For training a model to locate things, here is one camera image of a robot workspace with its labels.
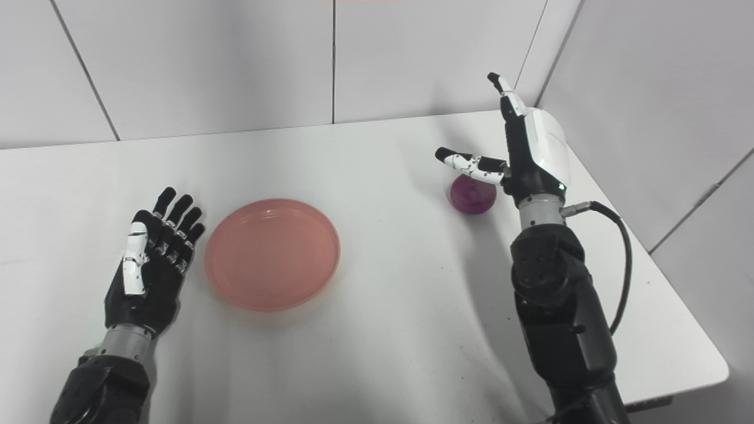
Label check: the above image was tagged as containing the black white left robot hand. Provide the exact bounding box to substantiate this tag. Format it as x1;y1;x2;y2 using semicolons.
104;187;207;340

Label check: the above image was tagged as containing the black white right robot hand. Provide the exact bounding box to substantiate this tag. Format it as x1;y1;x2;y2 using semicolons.
434;72;573;207

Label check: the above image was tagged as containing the purple red onion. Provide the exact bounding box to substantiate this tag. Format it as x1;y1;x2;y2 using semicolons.
448;174;498;216

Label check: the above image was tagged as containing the pink round plate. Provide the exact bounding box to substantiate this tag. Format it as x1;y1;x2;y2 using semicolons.
204;198;342;312

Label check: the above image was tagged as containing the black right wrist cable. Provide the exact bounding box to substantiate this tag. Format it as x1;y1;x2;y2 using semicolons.
560;200;633;337

